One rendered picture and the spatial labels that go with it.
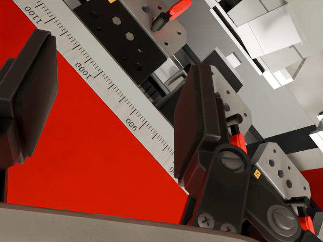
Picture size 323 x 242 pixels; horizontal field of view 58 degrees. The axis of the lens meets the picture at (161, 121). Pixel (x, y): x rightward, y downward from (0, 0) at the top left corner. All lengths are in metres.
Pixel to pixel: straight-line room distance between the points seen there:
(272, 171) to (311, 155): 0.47
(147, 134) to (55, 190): 0.15
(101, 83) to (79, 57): 0.05
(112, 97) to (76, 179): 0.13
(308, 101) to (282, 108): 1.21
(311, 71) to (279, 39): 0.20
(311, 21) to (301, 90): 0.29
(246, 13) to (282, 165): 0.33
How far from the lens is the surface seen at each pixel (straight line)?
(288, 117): 2.16
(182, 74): 0.85
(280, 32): 0.70
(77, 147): 0.40
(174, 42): 0.54
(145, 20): 0.53
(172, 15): 0.52
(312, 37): 0.69
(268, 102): 2.14
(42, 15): 0.47
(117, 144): 0.42
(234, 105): 0.57
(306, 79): 0.89
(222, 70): 0.64
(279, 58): 0.73
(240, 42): 0.75
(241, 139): 0.50
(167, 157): 0.45
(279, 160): 0.63
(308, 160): 1.08
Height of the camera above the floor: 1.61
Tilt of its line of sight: 34 degrees down
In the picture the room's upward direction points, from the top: 137 degrees counter-clockwise
